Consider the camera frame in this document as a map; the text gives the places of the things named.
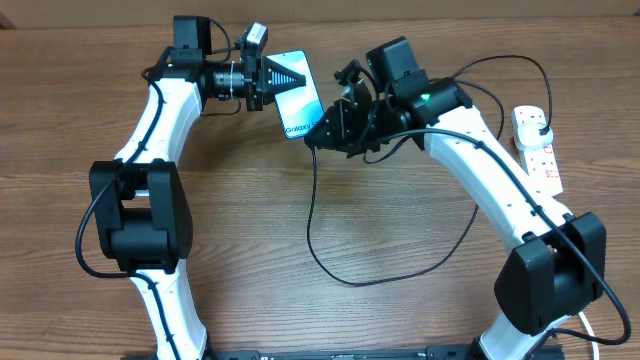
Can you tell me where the Samsung Galaxy smartphone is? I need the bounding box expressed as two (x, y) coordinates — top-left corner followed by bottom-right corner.
(266, 50), (324, 139)

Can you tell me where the black charging cable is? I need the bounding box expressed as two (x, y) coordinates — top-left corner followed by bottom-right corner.
(305, 54), (554, 288)

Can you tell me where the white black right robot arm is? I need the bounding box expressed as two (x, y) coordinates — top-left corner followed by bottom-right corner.
(304, 37), (606, 359)

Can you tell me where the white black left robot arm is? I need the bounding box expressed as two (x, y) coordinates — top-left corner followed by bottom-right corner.
(75, 15), (306, 360)

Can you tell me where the white charger plug adapter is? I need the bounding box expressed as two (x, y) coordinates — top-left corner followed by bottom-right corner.
(514, 123), (554, 151)

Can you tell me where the white power strip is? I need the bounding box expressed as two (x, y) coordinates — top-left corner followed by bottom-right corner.
(511, 105), (563, 197)

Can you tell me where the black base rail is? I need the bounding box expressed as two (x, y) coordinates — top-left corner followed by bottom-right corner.
(119, 342), (566, 360)

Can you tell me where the cardboard wall panel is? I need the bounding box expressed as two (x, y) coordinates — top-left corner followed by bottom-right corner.
(1, 0), (639, 29)

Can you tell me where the white power strip cord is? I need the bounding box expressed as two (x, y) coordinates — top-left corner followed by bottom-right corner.
(577, 310), (601, 360)

